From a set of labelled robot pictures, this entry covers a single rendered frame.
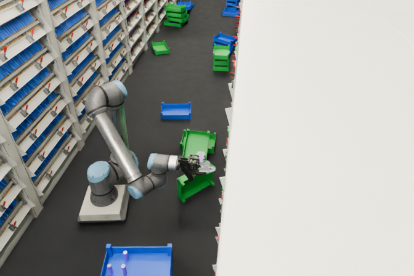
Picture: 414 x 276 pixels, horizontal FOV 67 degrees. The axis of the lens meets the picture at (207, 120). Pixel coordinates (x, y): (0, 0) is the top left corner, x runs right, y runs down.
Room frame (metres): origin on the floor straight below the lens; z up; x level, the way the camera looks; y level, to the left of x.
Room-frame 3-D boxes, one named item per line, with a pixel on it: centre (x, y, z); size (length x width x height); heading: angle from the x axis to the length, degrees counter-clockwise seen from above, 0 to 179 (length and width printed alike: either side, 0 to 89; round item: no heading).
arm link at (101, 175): (1.45, 0.69, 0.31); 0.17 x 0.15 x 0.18; 137
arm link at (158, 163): (1.29, 0.26, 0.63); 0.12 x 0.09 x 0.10; 85
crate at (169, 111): (2.64, 0.32, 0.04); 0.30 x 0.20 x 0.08; 95
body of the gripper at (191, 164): (1.27, 0.09, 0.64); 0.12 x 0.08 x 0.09; 85
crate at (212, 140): (2.17, 0.07, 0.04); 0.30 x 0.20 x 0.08; 85
